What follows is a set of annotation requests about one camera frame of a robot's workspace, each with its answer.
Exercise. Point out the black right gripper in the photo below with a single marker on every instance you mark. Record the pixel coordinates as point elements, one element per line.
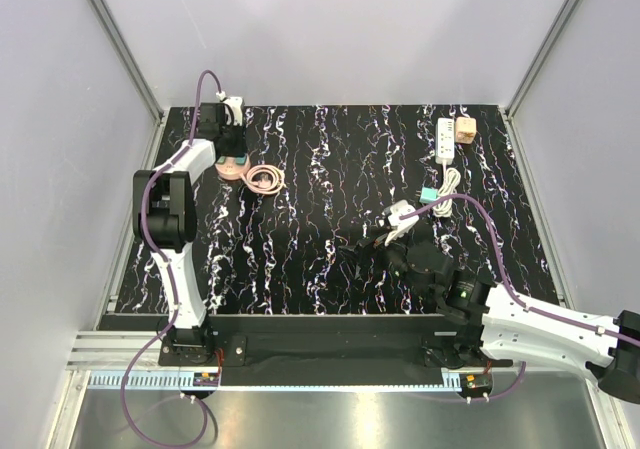
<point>365,246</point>

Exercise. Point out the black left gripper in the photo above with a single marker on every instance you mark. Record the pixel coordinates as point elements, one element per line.
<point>240,149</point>

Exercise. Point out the light blue plug adapter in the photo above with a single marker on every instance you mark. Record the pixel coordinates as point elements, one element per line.
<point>428,195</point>

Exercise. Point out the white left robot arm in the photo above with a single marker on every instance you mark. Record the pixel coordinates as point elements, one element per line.
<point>165,219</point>

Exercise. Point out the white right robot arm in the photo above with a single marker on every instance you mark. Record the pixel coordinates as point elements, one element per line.
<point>495,323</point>

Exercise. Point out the pink round power strip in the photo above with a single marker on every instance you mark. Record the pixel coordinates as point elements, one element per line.
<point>231,171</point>

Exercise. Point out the white power strip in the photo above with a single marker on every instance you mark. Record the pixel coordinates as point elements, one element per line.
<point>445,141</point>

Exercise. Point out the beige cube adapter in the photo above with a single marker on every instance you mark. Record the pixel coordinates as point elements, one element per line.
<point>465,130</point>

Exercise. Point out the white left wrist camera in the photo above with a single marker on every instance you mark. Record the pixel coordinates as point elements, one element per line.
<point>234,107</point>

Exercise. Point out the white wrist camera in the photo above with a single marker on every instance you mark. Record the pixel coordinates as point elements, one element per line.
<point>400,217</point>
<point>234,107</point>

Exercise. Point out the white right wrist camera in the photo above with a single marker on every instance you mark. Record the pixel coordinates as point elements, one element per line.
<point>400,217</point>

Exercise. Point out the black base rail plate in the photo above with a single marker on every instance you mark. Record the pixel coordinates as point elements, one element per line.
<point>431,340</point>

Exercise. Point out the aluminium frame rail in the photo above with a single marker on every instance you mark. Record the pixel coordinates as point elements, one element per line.
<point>272,363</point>

